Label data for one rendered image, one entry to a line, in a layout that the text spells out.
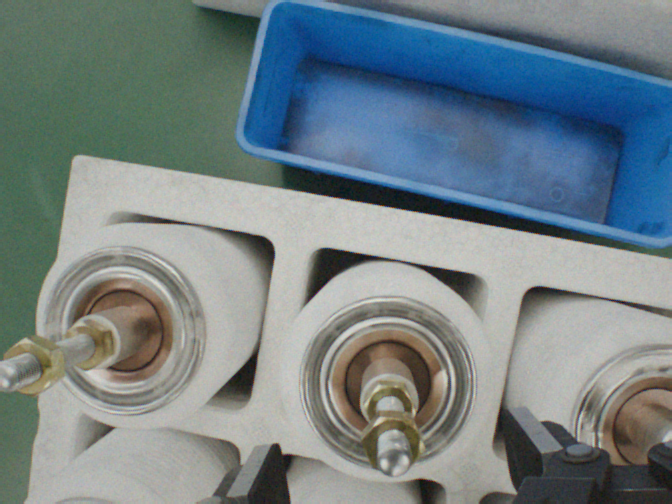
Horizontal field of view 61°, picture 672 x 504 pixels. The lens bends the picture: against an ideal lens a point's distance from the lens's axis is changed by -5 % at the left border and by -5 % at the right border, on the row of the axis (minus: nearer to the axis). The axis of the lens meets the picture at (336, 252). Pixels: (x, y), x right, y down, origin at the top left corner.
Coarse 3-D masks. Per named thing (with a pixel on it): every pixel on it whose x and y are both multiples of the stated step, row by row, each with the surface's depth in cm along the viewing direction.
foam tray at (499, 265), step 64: (128, 192) 33; (192, 192) 33; (256, 192) 33; (320, 256) 40; (384, 256) 32; (448, 256) 32; (512, 256) 32; (576, 256) 32; (640, 256) 31; (512, 320) 32; (256, 384) 33; (64, 448) 34
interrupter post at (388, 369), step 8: (376, 360) 25; (384, 360) 25; (392, 360) 25; (368, 368) 25; (376, 368) 24; (384, 368) 23; (392, 368) 23; (400, 368) 24; (408, 368) 25; (368, 376) 23; (376, 376) 22; (384, 376) 22; (392, 376) 22; (400, 376) 22; (408, 376) 23; (368, 384) 22; (408, 384) 22; (368, 392) 22; (416, 392) 22; (360, 400) 22; (416, 400) 22; (416, 408) 22
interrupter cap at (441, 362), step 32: (352, 320) 25; (384, 320) 25; (416, 320) 25; (448, 320) 25; (320, 352) 25; (352, 352) 25; (384, 352) 25; (416, 352) 25; (448, 352) 25; (320, 384) 25; (352, 384) 25; (416, 384) 25; (448, 384) 25; (320, 416) 25; (352, 416) 25; (416, 416) 25; (448, 416) 25; (352, 448) 25
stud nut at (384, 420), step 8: (376, 416) 18; (384, 416) 18; (392, 416) 18; (400, 416) 18; (408, 416) 18; (368, 424) 18; (376, 424) 18; (384, 424) 18; (392, 424) 18; (400, 424) 18; (408, 424) 18; (368, 432) 18; (376, 432) 18; (408, 432) 18; (416, 432) 18; (368, 440) 18; (376, 440) 18; (416, 440) 18; (368, 448) 18; (376, 448) 18; (416, 448) 18; (424, 448) 18; (368, 456) 18; (376, 456) 18; (416, 456) 18; (376, 464) 18
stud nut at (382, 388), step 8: (376, 384) 22; (384, 384) 22; (392, 384) 22; (400, 384) 22; (376, 392) 21; (384, 392) 21; (392, 392) 21; (400, 392) 21; (408, 392) 22; (368, 400) 21; (376, 400) 21; (400, 400) 21; (408, 400) 21; (368, 408) 21; (408, 408) 21; (368, 416) 21
